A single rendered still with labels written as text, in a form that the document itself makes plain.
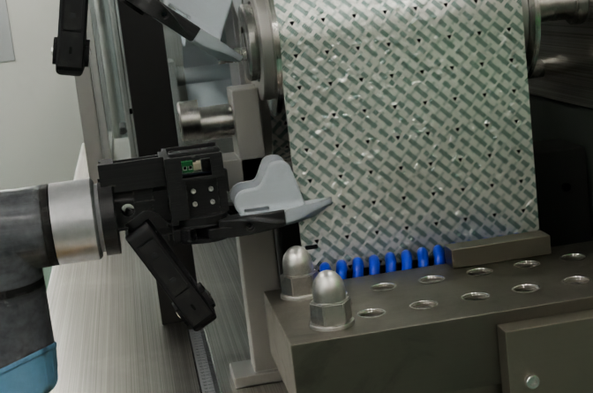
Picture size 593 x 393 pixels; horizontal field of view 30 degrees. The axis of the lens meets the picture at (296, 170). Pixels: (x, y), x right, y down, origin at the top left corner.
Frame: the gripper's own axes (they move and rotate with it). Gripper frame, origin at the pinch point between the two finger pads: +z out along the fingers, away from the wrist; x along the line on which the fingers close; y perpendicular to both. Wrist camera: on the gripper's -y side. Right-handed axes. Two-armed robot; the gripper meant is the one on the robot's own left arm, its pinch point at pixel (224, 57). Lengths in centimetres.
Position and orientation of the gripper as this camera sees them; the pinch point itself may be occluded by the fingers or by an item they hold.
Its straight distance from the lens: 105.2
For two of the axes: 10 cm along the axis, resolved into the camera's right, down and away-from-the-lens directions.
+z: 8.2, 5.2, 2.2
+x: -1.6, -1.5, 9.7
